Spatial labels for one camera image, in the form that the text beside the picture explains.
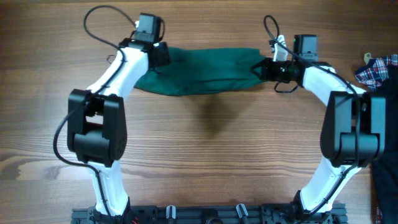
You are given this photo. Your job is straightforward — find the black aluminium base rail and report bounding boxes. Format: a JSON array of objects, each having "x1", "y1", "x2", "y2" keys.
[{"x1": 71, "y1": 203, "x2": 348, "y2": 224}]

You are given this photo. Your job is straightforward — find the plaid shirt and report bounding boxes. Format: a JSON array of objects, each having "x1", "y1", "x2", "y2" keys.
[{"x1": 355, "y1": 53, "x2": 397, "y2": 91}]

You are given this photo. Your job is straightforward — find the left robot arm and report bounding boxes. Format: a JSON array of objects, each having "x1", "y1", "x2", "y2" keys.
[{"x1": 67, "y1": 13, "x2": 170, "y2": 219}]

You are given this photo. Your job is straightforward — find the green t-shirt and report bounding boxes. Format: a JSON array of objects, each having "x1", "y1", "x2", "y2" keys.
[{"x1": 135, "y1": 47, "x2": 265, "y2": 96}]

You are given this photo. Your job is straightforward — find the dark navy garment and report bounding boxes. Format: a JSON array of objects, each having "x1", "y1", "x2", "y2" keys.
[{"x1": 371, "y1": 65, "x2": 397, "y2": 224}]

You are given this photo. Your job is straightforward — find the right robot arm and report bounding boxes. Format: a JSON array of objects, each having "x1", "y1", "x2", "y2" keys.
[{"x1": 251, "y1": 35, "x2": 386, "y2": 222}]

